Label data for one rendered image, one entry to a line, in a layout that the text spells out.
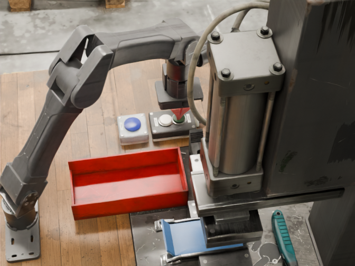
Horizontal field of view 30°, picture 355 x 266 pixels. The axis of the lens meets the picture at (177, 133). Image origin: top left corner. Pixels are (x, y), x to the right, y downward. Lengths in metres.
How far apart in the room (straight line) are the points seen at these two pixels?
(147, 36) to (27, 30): 1.94
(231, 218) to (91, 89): 0.34
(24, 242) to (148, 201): 0.27
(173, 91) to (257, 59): 0.57
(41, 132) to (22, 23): 1.97
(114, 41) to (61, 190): 0.42
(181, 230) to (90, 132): 0.39
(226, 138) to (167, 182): 0.52
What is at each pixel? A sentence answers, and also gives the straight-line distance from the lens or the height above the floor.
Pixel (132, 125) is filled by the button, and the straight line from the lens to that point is 1.55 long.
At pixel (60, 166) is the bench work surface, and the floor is 0.90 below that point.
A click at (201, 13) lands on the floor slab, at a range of 3.22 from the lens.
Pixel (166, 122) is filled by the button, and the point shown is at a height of 0.94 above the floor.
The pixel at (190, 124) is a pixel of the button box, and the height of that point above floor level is 0.93.
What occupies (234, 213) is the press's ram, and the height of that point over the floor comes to 1.16.
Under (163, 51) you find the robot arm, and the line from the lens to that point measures 1.31.
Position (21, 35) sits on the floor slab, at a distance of 3.17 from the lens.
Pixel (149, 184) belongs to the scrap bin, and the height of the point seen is 0.91.
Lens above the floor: 2.15
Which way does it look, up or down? 52 degrees down
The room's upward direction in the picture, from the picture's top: 1 degrees clockwise
